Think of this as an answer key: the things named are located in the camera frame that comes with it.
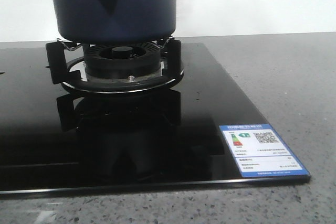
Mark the blue energy label sticker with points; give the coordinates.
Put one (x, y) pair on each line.
(260, 152)

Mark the black pot support grate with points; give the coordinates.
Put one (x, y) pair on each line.
(72, 75)

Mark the dark blue cooking pot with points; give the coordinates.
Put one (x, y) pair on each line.
(112, 21)

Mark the black gas burner head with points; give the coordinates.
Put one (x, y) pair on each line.
(121, 61)

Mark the black glass gas stove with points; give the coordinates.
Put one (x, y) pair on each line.
(54, 142)

